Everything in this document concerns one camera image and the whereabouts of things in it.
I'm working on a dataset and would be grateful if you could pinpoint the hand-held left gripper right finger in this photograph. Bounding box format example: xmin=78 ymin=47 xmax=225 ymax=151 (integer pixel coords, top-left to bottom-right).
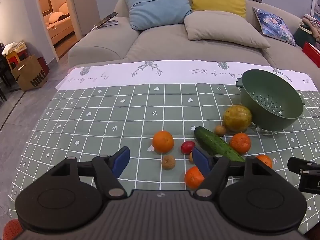
xmin=192 ymin=147 xmax=275 ymax=200

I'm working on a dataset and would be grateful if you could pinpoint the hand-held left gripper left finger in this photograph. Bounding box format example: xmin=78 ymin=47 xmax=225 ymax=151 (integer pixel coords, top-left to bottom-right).
xmin=46 ymin=146 xmax=131 ymax=200

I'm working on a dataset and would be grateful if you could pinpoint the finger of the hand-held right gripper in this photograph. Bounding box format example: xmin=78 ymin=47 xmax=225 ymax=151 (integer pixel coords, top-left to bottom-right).
xmin=287 ymin=156 xmax=320 ymax=175
xmin=298 ymin=172 xmax=320 ymax=194

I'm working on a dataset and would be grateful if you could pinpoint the orange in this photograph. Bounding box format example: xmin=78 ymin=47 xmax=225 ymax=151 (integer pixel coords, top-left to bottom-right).
xmin=184 ymin=166 xmax=205 ymax=190
xmin=256 ymin=155 xmax=273 ymax=169
xmin=152 ymin=130 xmax=175 ymax=153
xmin=229 ymin=132 xmax=251 ymax=155

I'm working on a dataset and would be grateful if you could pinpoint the green cucumber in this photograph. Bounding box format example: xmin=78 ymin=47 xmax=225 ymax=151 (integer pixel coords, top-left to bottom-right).
xmin=194 ymin=126 xmax=245 ymax=162

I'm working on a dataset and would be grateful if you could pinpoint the brown walnut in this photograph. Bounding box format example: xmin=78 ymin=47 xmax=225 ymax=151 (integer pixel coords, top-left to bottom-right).
xmin=161 ymin=155 xmax=176 ymax=170

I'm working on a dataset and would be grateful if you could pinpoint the yellow round melon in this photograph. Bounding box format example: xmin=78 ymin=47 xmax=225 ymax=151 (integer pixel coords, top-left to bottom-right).
xmin=223 ymin=104 xmax=252 ymax=133

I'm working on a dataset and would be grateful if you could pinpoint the green colander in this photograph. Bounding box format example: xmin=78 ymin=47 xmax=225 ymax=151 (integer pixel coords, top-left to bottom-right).
xmin=235 ymin=69 xmax=306 ymax=132

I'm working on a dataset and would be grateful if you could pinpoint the green checked tablecloth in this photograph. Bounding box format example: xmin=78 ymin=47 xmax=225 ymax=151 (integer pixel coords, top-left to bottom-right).
xmin=9 ymin=60 xmax=319 ymax=233

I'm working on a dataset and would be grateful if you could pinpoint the red box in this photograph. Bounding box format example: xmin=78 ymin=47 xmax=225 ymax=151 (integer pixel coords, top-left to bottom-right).
xmin=302 ymin=42 xmax=320 ymax=68

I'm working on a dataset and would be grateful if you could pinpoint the beige sofa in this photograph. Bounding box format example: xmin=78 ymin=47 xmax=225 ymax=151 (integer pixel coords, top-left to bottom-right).
xmin=68 ymin=0 xmax=320 ymax=80

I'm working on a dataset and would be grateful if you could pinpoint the brown paper bag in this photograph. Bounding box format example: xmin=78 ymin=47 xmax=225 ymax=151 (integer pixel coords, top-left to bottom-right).
xmin=11 ymin=54 xmax=49 ymax=92

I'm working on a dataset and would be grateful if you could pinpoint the dark green bag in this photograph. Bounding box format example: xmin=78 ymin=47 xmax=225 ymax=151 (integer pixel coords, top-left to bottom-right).
xmin=293 ymin=22 xmax=317 ymax=48

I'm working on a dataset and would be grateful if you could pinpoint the red fuzzy cloth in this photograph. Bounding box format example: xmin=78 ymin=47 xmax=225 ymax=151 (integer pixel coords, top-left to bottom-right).
xmin=2 ymin=219 xmax=22 ymax=240

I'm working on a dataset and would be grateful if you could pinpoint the beige pillow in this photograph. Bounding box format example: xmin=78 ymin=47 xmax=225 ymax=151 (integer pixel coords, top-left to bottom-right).
xmin=184 ymin=10 xmax=271 ymax=49

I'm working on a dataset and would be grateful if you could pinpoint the beige plush toy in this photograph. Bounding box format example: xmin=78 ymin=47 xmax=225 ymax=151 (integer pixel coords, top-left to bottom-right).
xmin=301 ymin=14 xmax=320 ymax=43

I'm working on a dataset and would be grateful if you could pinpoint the printed blue pillow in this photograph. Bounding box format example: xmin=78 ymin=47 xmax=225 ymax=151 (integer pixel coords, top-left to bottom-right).
xmin=252 ymin=7 xmax=297 ymax=47

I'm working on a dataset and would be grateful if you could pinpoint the tablet on stand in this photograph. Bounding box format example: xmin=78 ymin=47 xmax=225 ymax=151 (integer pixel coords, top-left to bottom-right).
xmin=94 ymin=12 xmax=119 ymax=30

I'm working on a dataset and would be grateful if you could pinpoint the red and yellow stool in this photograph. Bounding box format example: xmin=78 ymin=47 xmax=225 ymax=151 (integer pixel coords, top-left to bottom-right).
xmin=5 ymin=50 xmax=28 ymax=71

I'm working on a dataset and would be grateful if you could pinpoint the bed with pillows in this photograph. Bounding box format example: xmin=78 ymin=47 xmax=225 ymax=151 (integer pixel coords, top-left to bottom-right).
xmin=44 ymin=2 xmax=75 ymax=46

